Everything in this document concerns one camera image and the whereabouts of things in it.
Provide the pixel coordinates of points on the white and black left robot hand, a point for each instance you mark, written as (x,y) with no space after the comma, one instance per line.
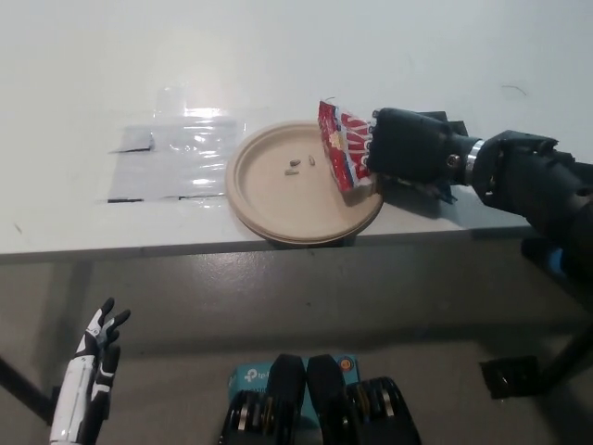
(76,398)

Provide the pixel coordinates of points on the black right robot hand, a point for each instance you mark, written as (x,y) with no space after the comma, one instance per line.
(412,148)

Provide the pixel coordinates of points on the red blue sunflower seed bag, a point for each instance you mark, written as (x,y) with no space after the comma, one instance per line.
(343,148)

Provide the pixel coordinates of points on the black floor foot plate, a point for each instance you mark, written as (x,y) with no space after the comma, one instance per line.
(509,377)
(53,403)

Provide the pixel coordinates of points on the beige paper plate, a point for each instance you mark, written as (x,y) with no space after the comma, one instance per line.
(296,204)

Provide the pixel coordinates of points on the black table leg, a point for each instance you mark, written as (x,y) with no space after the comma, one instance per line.
(567,357)
(21,387)

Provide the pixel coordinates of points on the black and blue object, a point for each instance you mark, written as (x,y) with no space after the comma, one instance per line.
(542,257)

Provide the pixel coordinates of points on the teal tp-link box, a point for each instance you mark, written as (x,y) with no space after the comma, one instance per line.
(250,377)

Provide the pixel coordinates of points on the clear plastic sheet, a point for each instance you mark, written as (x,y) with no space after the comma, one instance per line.
(185,162)

